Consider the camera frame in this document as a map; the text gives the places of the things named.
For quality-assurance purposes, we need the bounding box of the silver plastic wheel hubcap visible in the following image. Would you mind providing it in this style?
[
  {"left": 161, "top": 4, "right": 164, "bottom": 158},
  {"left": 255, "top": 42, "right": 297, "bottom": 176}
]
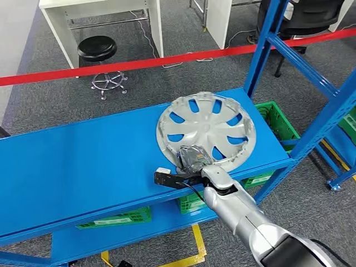
[{"left": 155, "top": 92, "right": 256, "bottom": 174}]

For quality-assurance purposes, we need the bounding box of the blue metal shelf rack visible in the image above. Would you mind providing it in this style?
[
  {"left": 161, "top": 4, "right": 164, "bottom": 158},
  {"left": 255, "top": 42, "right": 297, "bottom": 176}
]
[
  {"left": 315, "top": 123, "right": 356, "bottom": 192},
  {"left": 0, "top": 0, "right": 356, "bottom": 267}
]

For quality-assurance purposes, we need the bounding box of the folded green plastic crate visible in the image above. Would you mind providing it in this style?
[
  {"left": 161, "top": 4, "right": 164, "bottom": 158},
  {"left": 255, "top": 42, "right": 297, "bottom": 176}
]
[
  {"left": 177, "top": 170, "right": 275, "bottom": 215},
  {"left": 75, "top": 206, "right": 153, "bottom": 230}
]

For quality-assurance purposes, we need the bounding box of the yellow floor tape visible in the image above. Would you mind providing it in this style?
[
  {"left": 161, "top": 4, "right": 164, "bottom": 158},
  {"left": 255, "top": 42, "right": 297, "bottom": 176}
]
[
  {"left": 321, "top": 139, "right": 356, "bottom": 182},
  {"left": 100, "top": 224, "right": 208, "bottom": 267}
]

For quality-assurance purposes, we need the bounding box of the white desk with metal bar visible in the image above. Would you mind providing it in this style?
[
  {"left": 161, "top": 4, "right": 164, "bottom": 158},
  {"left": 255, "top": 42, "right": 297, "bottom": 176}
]
[{"left": 38, "top": 0, "right": 164, "bottom": 79}]

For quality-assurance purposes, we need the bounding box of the open green plastic crate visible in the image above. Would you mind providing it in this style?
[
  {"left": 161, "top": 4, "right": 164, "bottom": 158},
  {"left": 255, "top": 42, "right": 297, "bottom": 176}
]
[{"left": 255, "top": 101, "right": 302, "bottom": 152}]

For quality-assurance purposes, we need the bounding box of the black round stool chrome base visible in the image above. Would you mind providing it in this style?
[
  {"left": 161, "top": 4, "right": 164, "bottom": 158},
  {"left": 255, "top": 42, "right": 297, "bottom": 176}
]
[{"left": 77, "top": 36, "right": 128, "bottom": 101}]

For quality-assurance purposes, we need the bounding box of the red barrier belt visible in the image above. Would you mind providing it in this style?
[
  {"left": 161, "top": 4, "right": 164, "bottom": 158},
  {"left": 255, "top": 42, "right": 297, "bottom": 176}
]
[{"left": 0, "top": 27, "right": 356, "bottom": 87}]

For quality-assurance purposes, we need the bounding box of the black office chair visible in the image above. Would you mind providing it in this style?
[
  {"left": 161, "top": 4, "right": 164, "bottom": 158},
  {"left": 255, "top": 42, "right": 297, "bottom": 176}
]
[{"left": 257, "top": 0, "right": 345, "bottom": 78}]

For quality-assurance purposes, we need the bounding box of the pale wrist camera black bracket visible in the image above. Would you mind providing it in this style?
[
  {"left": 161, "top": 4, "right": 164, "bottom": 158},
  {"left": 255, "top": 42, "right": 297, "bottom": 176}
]
[{"left": 154, "top": 167, "right": 209, "bottom": 191}]

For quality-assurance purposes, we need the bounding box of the white cable on carpet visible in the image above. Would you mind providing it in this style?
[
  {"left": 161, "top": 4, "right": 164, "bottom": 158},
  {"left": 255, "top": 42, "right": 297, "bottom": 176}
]
[{"left": 129, "top": 10, "right": 258, "bottom": 70}]

